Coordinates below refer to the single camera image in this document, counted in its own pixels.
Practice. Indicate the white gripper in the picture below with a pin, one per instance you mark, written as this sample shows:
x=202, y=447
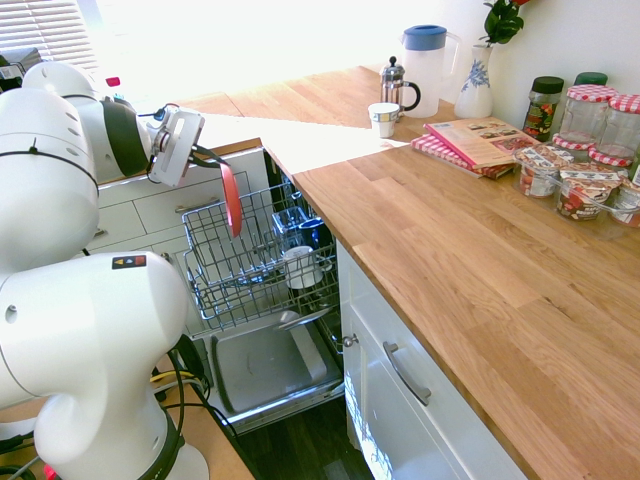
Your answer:
x=175, y=145

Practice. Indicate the red plate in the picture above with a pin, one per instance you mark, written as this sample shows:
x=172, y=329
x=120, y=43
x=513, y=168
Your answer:
x=231, y=200

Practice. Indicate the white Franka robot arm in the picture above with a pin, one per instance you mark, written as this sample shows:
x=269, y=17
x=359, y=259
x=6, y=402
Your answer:
x=75, y=320

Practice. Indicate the open dishwasher door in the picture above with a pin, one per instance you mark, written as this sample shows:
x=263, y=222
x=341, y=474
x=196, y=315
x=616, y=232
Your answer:
x=260, y=365

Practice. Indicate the white kitchen cabinets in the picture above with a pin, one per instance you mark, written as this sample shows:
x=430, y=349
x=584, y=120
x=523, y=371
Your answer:
x=130, y=215

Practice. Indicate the clear drinking glass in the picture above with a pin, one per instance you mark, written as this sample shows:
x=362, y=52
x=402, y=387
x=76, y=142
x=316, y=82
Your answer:
x=286, y=225

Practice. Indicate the round metal cabinet knob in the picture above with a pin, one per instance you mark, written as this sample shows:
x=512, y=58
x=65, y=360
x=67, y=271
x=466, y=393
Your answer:
x=350, y=340
x=165, y=257

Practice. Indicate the green bottle with red cap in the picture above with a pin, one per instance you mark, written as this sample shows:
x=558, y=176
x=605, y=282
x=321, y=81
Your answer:
x=113, y=81

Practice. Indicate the blue mug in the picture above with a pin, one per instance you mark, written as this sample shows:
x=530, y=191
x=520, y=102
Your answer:
x=311, y=232

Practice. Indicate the white mug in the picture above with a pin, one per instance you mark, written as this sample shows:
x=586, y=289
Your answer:
x=301, y=267

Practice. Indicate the white paper cup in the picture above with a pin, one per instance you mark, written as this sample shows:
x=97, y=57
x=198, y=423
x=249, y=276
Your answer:
x=384, y=120

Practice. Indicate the black table clamp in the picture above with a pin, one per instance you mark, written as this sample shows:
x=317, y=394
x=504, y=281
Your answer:
x=192, y=357

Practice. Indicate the glass french press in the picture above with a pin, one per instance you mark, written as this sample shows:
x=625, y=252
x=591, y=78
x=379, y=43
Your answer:
x=397, y=87

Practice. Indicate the white window blind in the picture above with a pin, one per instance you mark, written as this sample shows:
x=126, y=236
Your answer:
x=45, y=30

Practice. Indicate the silver kitchen appliance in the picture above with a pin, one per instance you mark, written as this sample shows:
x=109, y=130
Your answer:
x=17, y=62

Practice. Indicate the plastic pitcher with blue lid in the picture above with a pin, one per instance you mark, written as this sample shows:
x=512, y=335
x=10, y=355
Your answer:
x=425, y=75

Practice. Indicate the red gingham book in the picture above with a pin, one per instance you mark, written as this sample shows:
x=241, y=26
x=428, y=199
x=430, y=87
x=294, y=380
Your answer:
x=442, y=150

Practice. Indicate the pink open cookbook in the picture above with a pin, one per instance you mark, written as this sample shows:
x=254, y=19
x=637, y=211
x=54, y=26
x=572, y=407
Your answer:
x=480, y=142

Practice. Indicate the white vase with blue print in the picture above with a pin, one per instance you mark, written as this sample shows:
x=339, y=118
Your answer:
x=475, y=85

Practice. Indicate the flowers with green leaves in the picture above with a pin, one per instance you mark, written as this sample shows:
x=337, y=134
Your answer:
x=502, y=20

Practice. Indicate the yogurt pot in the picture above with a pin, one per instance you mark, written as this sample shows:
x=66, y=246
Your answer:
x=540, y=172
x=582, y=195
x=627, y=202

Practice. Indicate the dark jar with black lid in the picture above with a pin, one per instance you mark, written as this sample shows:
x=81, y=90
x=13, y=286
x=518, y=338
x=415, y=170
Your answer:
x=541, y=110

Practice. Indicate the small glass jar gingham lid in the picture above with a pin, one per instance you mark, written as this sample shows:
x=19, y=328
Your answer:
x=572, y=142
x=610, y=157

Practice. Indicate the tall glass jar gingham lid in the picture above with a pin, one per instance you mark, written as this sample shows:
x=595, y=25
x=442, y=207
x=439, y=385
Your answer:
x=622, y=130
x=585, y=112

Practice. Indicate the jar with green lid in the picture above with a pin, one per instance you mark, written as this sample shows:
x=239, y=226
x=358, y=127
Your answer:
x=591, y=79

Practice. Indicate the green glass bottle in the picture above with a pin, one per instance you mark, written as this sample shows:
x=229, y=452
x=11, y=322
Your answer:
x=635, y=167

